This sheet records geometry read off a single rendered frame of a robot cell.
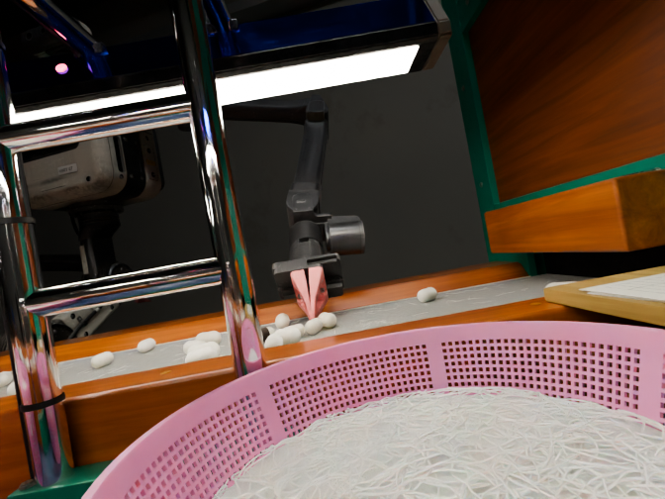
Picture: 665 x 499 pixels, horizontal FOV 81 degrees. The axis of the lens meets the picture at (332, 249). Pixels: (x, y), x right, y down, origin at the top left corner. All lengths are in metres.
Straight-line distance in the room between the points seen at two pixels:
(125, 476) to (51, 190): 1.16
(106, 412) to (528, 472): 0.29
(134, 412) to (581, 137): 0.57
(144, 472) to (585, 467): 0.18
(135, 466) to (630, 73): 0.54
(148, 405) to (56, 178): 1.03
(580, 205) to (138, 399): 0.45
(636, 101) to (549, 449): 0.40
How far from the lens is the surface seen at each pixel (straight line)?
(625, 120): 0.55
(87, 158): 1.25
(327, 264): 0.58
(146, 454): 0.21
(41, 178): 1.35
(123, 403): 0.36
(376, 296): 0.68
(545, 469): 0.20
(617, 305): 0.31
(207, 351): 0.47
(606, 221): 0.46
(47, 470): 0.37
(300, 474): 0.23
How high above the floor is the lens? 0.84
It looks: 1 degrees up
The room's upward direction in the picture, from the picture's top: 10 degrees counter-clockwise
